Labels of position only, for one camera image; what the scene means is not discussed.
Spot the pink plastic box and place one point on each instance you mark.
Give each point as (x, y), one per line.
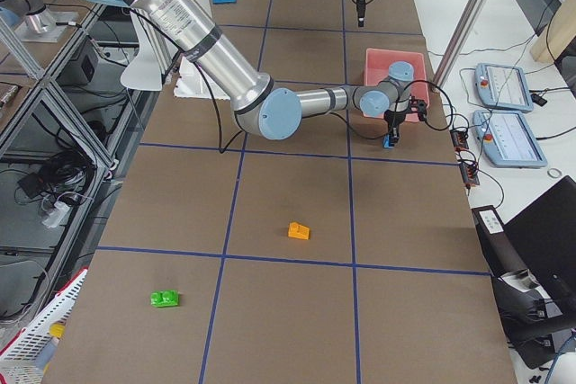
(378, 62)

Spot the lower teach pendant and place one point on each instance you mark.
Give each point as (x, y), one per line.
(506, 139)

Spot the white plastic basket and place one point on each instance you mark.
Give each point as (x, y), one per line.
(28, 355)

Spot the teach pendant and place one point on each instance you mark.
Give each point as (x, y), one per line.
(502, 87)
(506, 139)

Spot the orange sloped block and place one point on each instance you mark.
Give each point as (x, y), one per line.
(298, 231)

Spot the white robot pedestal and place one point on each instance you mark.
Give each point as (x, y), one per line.
(190, 83)

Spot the aluminium frame post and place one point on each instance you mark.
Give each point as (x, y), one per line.
(455, 46)

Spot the small blue block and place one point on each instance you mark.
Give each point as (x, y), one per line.
(389, 141)

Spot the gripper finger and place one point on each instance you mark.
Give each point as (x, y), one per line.
(396, 132)
(360, 11)

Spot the green block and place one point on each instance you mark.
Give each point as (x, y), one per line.
(164, 298)

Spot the upper teach pendant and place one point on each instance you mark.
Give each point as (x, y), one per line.
(502, 87)

